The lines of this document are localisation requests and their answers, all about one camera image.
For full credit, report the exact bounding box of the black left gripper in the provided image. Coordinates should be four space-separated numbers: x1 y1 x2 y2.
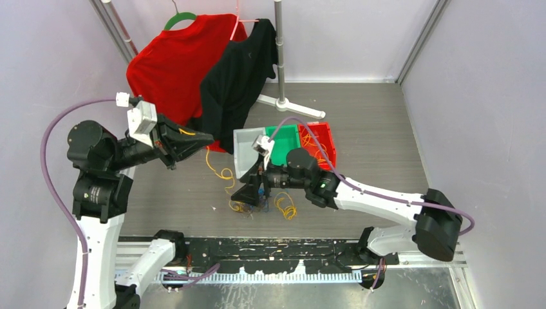
108 111 214 169

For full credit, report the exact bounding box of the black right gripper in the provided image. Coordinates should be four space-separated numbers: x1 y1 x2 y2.
231 153 308 207

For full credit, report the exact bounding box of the small yellow cable bundle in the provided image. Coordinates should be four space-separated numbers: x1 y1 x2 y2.
274 192 299 221

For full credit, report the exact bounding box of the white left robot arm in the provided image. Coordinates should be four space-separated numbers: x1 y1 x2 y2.
67 117 214 308

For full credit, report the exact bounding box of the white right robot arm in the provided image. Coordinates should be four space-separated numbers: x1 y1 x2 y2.
231 148 462 265

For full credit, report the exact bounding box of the white plastic bin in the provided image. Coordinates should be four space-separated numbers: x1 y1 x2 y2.
233 127 265 179

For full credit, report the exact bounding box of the green plastic bin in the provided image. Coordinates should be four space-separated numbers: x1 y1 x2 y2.
270 124 301 165

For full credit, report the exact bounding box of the red shirt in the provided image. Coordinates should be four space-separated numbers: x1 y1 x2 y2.
126 14 247 130

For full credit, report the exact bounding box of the white clothes rack stand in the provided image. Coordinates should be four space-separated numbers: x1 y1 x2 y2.
256 0 326 120

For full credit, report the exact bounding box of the red plastic bin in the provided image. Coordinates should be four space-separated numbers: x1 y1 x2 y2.
297 122 337 171

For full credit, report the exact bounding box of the black shirt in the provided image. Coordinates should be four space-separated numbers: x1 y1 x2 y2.
188 19 279 154

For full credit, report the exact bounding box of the green clothes hanger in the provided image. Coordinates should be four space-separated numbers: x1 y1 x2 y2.
164 0 197 31

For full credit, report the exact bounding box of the pink clothes hanger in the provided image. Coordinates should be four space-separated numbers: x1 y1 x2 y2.
230 0 259 41

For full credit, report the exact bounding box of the blue cable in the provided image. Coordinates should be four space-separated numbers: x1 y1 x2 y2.
247 196 274 214

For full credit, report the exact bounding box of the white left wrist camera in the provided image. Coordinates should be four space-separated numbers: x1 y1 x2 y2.
127 100 158 147

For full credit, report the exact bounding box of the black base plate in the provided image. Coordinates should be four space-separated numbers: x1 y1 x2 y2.
165 237 377 275

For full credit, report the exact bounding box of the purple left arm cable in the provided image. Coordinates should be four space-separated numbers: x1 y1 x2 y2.
40 91 137 309

